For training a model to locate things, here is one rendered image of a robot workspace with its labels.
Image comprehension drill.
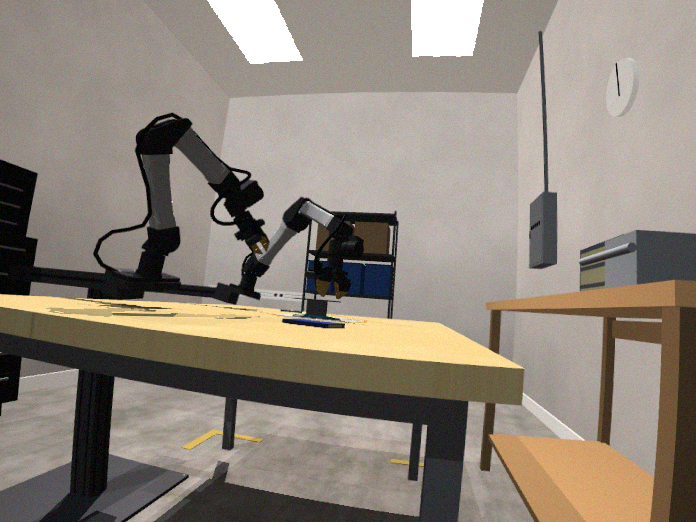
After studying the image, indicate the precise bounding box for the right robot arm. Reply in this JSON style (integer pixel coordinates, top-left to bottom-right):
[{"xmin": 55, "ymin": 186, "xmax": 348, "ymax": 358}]
[{"xmin": 112, "ymin": 118, "xmax": 264, "ymax": 282}]

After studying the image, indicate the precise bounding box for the grey perforated disc with centre hole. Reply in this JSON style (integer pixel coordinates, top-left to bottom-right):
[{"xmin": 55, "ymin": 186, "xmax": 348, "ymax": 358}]
[{"xmin": 292, "ymin": 299, "xmax": 340, "ymax": 320}]

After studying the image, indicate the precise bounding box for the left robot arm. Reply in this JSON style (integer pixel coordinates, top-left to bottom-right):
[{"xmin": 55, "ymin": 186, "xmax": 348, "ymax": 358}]
[{"xmin": 229, "ymin": 197, "xmax": 364, "ymax": 295}]

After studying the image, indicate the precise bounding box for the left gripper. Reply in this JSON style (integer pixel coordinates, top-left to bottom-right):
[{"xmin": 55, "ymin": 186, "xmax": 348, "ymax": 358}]
[{"xmin": 314, "ymin": 257, "xmax": 351, "ymax": 299}]

